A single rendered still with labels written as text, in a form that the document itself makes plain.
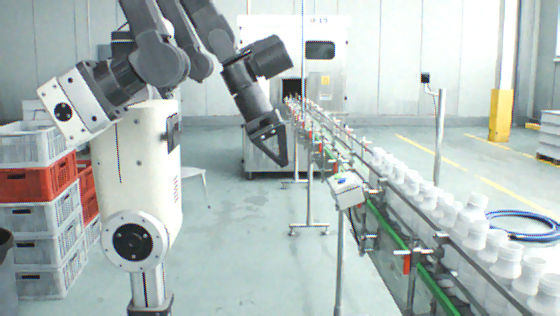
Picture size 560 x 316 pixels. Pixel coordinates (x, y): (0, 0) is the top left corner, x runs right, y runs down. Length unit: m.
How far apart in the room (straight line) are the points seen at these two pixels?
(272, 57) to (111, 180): 0.46
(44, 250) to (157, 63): 2.38
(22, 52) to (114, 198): 11.67
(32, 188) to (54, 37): 9.48
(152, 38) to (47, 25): 11.57
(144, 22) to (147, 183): 0.36
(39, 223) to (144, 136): 2.09
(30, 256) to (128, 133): 2.20
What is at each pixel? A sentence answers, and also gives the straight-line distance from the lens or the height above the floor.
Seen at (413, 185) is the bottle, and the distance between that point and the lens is 1.19.
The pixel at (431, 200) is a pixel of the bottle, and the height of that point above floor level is 1.14.
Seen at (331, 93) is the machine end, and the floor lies 1.13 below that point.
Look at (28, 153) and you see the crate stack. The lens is 2.89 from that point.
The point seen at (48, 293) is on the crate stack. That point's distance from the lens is 3.17.
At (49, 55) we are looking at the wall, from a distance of 12.27.
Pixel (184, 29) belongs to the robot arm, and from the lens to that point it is 1.25.
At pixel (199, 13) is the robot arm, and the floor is 1.54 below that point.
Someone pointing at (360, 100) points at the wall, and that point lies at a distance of 11.33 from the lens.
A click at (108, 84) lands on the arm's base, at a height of 1.42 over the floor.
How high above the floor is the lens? 1.45
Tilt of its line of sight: 12 degrees down
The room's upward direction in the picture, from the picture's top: straight up
